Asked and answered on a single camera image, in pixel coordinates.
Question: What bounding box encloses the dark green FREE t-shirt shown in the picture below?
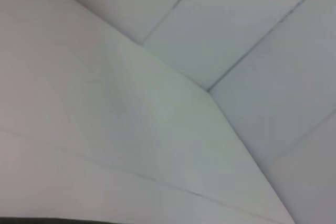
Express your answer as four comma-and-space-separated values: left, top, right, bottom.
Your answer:
0, 217, 112, 224

